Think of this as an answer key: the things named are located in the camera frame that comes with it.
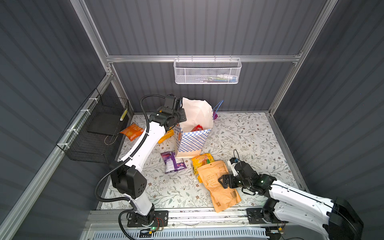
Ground white wire mesh basket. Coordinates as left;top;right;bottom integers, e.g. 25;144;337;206
173;58;242;85

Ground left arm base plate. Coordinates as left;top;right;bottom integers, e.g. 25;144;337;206
127;210;169;228

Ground white vent grille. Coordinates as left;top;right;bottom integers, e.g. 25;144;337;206
91;228;269;240

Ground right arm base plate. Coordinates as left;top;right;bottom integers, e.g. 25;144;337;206
246;208;282;224

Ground red gummy snack bag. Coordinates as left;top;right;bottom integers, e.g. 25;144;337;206
191;125;203;132

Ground aluminium front rail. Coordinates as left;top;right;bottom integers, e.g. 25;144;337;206
82;207;281;233

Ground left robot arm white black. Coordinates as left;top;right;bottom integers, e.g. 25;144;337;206
110;94;187;216

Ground markers in white basket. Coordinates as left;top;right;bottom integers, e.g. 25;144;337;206
197;75;238;84

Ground blue checkered paper bag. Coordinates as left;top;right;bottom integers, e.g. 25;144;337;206
175;98;224;159

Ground brown kraft pouch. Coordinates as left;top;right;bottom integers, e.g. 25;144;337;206
197;161;242;213

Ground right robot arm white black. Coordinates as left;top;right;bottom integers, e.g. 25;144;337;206
218;158;364;240

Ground yellow marker in black basket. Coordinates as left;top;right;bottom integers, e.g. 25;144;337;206
120;109;128;122

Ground yellow gummy bag middle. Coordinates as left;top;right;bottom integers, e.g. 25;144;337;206
158;130;174;144

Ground yellow gummy bag front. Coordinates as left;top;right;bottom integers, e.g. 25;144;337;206
191;153;215;183

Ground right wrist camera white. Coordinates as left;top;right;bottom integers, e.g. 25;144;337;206
228;157;239;176

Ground purple white snack bag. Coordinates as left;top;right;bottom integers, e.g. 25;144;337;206
161;152;187;174

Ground black corrugated cable hose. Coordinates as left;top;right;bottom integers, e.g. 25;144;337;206
94;94;166;240

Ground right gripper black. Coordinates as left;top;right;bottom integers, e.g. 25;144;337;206
216;172;250;189

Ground yellow gummy bag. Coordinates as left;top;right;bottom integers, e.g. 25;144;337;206
191;153;215;183
158;130;174;144

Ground black wire basket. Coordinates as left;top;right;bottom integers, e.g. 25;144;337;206
57;89;132;164

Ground orange chip bag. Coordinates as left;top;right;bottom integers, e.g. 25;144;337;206
120;123;144;142

